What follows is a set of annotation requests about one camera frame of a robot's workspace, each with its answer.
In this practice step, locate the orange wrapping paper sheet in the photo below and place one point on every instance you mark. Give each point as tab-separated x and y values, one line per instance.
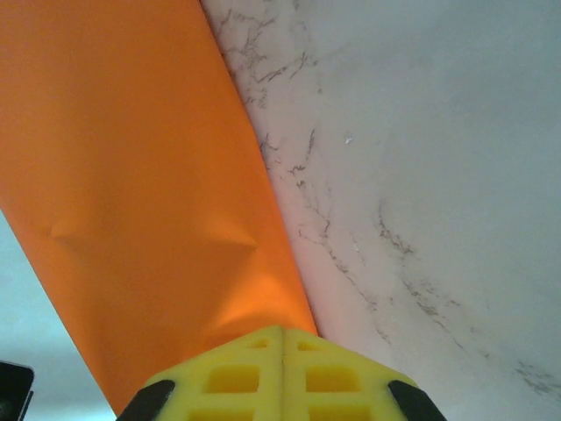
131	175

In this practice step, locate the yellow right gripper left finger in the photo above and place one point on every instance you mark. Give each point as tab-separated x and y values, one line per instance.
236	381

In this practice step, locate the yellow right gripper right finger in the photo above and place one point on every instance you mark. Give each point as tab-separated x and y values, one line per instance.
333	381

